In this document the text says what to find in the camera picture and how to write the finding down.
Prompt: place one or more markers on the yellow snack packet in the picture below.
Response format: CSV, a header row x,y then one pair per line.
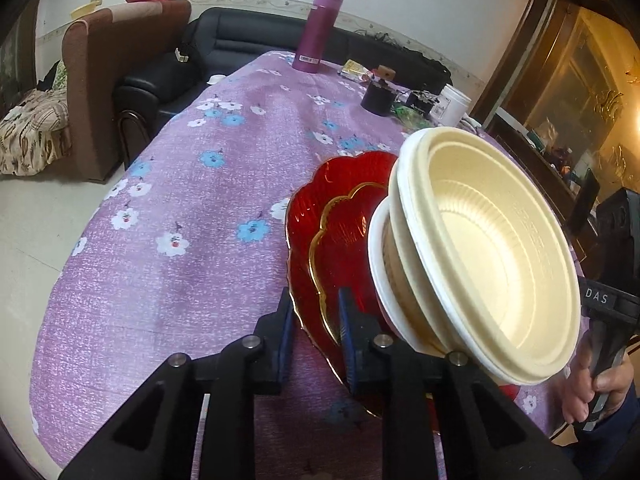
x,y
352,67

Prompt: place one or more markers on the black leather sofa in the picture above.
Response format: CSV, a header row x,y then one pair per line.
x,y
210,45

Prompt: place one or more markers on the white foam bowl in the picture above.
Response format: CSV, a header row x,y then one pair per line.
x,y
376,260
417,240

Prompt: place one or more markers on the green snack packet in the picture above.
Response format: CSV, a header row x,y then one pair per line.
x,y
412,117

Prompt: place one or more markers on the white tag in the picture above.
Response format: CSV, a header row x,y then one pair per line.
x,y
181,55

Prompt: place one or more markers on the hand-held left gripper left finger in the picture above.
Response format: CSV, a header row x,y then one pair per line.
x,y
280,340

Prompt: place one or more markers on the black upright device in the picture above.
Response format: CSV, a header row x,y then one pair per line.
x,y
585,200

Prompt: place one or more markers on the white plastic jar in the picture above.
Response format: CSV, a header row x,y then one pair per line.
x,y
452,107

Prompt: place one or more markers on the black chopper with grey lid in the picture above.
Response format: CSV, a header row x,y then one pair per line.
x,y
420,100

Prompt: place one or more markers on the brown armchair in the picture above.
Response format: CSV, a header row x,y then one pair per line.
x,y
100,85

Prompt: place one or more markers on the patterned brown blanket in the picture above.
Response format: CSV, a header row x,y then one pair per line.
x,y
30,130

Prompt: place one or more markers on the yellow wall sticker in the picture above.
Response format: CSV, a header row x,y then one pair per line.
x,y
86,8

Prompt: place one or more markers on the purple thermos bottle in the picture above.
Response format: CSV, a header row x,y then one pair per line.
x,y
317,30

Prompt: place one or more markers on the purple floral tablecloth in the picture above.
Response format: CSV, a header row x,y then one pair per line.
x,y
200,260

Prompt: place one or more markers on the large red scalloped plate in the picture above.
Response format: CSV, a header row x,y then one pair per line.
x,y
305,230

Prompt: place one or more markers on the person's right hand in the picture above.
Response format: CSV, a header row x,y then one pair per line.
x,y
577,390

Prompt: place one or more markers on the black chopper with brown knob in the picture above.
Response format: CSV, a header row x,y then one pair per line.
x,y
376,100

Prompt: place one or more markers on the small white cap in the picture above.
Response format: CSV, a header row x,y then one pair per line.
x,y
216,78

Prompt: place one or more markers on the wooden glass cabinet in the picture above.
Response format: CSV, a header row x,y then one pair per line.
x,y
590,75

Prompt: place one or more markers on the small red gold-rimmed plate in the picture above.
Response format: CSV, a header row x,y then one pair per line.
x,y
345,240

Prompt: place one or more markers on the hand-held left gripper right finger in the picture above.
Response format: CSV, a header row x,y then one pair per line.
x,y
350,340

